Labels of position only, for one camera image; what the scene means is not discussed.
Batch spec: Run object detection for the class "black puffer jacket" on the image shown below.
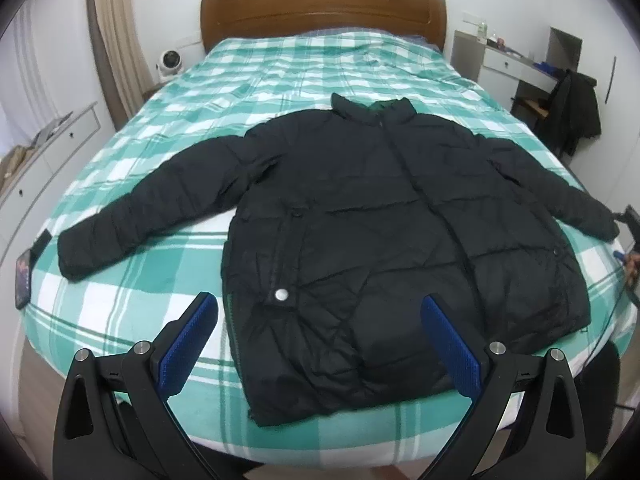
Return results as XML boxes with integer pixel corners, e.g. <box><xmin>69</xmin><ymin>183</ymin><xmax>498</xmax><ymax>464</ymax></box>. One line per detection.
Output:
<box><xmin>56</xmin><ymin>92</ymin><xmax>621</xmax><ymax>418</ymax></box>

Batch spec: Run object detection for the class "green checked blanket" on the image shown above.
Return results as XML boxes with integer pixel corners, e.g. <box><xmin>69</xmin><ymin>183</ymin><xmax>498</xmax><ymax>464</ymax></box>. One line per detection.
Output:
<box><xmin>20</xmin><ymin>30</ymin><xmax>631</xmax><ymax>456</ymax></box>

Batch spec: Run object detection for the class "dark coat on chair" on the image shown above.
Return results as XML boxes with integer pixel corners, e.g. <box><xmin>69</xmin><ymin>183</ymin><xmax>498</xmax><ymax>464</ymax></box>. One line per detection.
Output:
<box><xmin>542</xmin><ymin>69</ymin><xmax>601</xmax><ymax>158</ymax></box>

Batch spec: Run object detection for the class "small white fan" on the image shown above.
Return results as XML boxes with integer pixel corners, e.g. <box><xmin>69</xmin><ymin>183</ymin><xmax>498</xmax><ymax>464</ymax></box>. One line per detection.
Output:
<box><xmin>156</xmin><ymin>49</ymin><xmax>185</xmax><ymax>81</ymax></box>

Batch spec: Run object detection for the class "grey open box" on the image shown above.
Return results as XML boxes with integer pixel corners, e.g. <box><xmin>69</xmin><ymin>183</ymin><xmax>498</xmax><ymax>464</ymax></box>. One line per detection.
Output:
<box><xmin>547</xmin><ymin>27</ymin><xmax>583</xmax><ymax>68</ymax></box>

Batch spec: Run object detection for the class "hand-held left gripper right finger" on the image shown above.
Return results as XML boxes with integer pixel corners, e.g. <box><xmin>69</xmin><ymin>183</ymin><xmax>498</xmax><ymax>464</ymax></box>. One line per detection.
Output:
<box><xmin>395</xmin><ymin>294</ymin><xmax>591</xmax><ymax>480</ymax></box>

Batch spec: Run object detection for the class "white drawer cabinet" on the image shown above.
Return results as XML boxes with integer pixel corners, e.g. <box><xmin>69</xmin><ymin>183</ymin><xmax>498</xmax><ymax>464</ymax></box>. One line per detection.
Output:
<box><xmin>0</xmin><ymin>102</ymin><xmax>98</xmax><ymax>271</ymax></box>

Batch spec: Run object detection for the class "beige curtain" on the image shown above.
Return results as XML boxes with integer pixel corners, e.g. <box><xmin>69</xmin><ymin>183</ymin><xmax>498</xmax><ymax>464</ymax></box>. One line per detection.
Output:
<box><xmin>85</xmin><ymin>0</ymin><xmax>156</xmax><ymax>131</ymax></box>

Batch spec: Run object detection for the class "black cable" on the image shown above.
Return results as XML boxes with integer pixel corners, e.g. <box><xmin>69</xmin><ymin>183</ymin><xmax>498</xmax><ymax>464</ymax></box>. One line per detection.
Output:
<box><xmin>592</xmin><ymin>280</ymin><xmax>638</xmax><ymax>361</ymax></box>

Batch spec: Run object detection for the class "white desk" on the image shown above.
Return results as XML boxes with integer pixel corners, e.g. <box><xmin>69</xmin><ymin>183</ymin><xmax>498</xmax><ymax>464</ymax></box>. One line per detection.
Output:
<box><xmin>452</xmin><ymin>30</ymin><xmax>566</xmax><ymax>111</ymax></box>

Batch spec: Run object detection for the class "blue grey pillow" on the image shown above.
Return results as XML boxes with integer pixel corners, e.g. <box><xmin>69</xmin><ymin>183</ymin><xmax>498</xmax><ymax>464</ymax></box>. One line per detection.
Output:
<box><xmin>300</xmin><ymin>25</ymin><xmax>436</xmax><ymax>48</ymax></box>

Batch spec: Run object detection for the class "stack of papers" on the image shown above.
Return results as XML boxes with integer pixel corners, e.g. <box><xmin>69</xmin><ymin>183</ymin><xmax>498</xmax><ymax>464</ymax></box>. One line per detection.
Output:
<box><xmin>35</xmin><ymin>115</ymin><xmax>76</xmax><ymax>142</ymax></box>

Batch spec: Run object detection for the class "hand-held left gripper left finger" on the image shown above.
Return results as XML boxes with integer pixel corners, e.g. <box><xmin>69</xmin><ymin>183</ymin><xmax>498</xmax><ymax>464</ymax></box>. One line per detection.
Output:
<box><xmin>51</xmin><ymin>291</ymin><xmax>251</xmax><ymax>480</ymax></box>

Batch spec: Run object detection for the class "black strap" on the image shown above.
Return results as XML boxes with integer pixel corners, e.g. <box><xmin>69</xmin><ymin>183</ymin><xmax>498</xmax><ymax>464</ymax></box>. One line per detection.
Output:
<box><xmin>30</xmin><ymin>230</ymin><xmax>53</xmax><ymax>263</ymax></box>

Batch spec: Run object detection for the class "wooden bed headboard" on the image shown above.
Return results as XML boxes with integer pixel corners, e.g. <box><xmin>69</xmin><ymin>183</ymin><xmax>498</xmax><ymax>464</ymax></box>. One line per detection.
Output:
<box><xmin>200</xmin><ymin>0</ymin><xmax>447</xmax><ymax>53</ymax></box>

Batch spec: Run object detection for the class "dark smartphone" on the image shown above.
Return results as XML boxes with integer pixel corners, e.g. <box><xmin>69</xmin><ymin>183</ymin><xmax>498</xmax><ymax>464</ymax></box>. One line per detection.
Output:
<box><xmin>14</xmin><ymin>250</ymin><xmax>33</xmax><ymax>311</ymax></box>

